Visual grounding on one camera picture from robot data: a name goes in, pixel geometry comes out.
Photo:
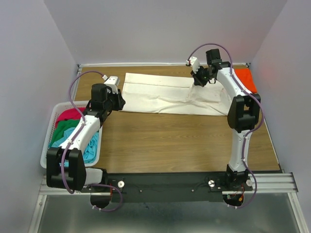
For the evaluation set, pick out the white t-shirt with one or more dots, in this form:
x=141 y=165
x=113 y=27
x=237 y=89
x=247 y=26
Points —
x=173 y=95

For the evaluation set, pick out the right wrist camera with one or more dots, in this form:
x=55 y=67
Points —
x=194 y=63

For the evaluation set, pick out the magenta t-shirt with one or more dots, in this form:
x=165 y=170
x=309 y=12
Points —
x=69 y=114

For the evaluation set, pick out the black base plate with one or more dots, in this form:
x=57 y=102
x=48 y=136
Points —
x=175 y=186

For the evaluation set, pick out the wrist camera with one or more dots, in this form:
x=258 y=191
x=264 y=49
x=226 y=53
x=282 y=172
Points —
x=111 y=81
x=194 y=63

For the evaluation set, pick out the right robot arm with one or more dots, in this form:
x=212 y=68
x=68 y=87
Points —
x=243 y=114

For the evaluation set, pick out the orange folded t-shirt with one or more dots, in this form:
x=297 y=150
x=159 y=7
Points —
x=245 y=76

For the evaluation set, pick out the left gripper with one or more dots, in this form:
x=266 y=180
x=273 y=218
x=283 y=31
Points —
x=121 y=102

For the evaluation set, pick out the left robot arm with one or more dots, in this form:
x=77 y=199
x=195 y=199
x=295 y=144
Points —
x=65 y=164

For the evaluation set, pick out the green t-shirt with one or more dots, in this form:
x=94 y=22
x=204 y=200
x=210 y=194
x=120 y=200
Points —
x=64 y=128

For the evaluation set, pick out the white laundry basket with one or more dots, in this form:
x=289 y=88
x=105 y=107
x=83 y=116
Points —
x=56 y=112

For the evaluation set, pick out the aluminium frame rail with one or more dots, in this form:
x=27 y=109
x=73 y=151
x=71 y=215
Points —
x=271 y=207

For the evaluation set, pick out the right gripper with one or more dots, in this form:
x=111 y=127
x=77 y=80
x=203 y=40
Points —
x=197 y=80

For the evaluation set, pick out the light blue t-shirt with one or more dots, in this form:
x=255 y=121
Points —
x=90 y=154

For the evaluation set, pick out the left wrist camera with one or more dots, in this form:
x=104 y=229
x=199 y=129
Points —
x=111 y=81

